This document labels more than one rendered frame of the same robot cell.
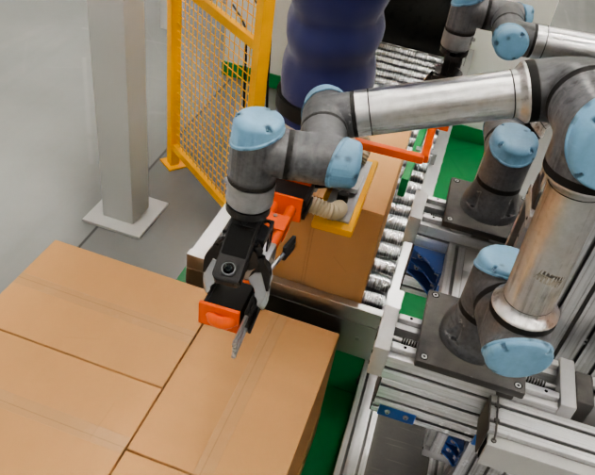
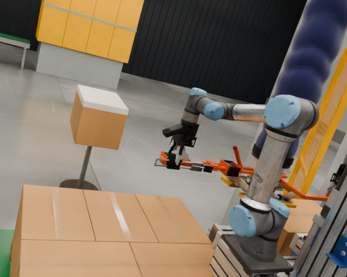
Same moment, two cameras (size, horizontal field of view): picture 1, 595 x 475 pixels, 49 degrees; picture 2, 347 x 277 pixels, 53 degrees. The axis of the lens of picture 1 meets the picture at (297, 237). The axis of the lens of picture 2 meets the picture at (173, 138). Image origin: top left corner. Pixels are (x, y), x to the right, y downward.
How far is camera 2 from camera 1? 1.16 m
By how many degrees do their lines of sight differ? 50
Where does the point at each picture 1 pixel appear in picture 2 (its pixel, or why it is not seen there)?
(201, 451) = (147, 261)
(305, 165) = (200, 104)
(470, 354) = (243, 244)
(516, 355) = (237, 214)
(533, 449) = not seen: outside the picture
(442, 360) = (232, 241)
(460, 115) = (262, 114)
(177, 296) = (197, 232)
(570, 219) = (266, 145)
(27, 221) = not seen: hidden behind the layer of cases
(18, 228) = not seen: hidden behind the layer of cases
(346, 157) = (211, 105)
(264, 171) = (191, 104)
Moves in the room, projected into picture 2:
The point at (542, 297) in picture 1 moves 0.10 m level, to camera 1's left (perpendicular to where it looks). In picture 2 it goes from (254, 187) to (235, 174)
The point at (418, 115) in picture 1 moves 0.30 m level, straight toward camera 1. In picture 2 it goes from (249, 111) to (188, 98)
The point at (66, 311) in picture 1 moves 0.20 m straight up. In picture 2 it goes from (159, 210) to (166, 186)
